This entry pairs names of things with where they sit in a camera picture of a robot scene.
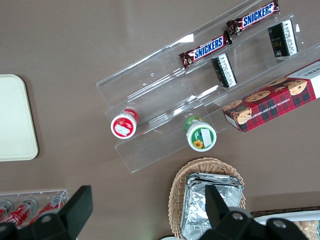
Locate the black chocolate pack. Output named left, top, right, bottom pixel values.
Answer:
left=267, top=19, right=299, bottom=59
left=211, top=52, right=238, bottom=89

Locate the dark wicker basket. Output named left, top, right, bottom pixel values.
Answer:
left=250, top=205, right=320, bottom=219

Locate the white plate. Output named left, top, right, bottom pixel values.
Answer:
left=256, top=211, right=320, bottom=227

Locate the green lidded cup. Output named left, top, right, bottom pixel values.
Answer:
left=183, top=115, right=218, bottom=152

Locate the red lidded cup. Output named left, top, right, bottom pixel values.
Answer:
left=110, top=107, right=140, bottom=140

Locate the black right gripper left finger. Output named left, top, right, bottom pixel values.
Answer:
left=0, top=185, right=94, bottom=240

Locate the clear acrylic tiered stand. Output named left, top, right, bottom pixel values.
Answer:
left=95, top=0, right=320, bottom=174

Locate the oval tan wicker basket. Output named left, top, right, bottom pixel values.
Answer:
left=167, top=156, right=247, bottom=240

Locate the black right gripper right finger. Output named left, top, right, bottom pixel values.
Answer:
left=197, top=184, right=307, bottom=240

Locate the red tartan cookie box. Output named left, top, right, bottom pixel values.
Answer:
left=221, top=59, right=320, bottom=133

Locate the bread roll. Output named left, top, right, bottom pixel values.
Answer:
left=291, top=219, right=320, bottom=240

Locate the silver foil container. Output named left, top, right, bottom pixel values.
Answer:
left=180, top=171, right=245, bottom=240

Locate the Snickers chocolate bar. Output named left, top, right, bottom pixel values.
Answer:
left=178, top=30, right=233, bottom=70
left=225, top=0, right=281, bottom=36

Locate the clear acrylic bottle box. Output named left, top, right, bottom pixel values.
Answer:
left=0, top=188, right=70, bottom=227

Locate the white rectangular tray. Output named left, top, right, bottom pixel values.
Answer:
left=0, top=74, right=39, bottom=162

